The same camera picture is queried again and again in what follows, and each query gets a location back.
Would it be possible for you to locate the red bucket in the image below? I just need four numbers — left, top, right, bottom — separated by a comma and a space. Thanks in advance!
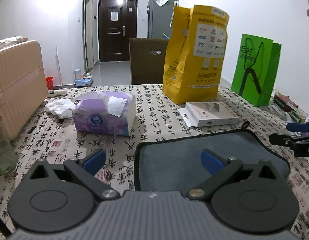
46, 76, 54, 90

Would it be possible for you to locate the tan suitcase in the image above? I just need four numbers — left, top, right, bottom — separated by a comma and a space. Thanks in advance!
0, 40, 48, 140

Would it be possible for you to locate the yellow paper bag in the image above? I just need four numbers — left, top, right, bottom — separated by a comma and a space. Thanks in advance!
163, 5, 229, 105

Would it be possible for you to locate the dark grey towel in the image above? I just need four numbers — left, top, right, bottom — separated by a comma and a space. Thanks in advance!
134, 122, 290, 194

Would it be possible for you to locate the dark brown door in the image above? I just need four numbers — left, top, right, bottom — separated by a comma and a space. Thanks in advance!
98, 0, 138, 62

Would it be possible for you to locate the white flat box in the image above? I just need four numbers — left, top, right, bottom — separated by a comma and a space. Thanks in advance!
178, 102, 240, 128

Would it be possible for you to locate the purple tissue pack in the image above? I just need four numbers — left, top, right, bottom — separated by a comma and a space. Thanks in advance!
72, 91, 137, 137

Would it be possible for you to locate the clear glass cup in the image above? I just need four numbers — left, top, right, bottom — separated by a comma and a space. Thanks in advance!
0, 116, 17, 175

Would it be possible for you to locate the calligraphy print tablecloth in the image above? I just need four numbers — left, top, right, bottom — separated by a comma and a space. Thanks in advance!
0, 85, 309, 239

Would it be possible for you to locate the green paper bag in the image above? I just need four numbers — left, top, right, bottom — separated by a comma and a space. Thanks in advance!
231, 34, 281, 107

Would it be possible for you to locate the grey refrigerator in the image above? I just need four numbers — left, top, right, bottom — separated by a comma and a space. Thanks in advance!
148, 0, 178, 38

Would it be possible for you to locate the crumpled white tissue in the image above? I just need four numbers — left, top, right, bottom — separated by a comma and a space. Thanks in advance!
45, 99, 76, 119

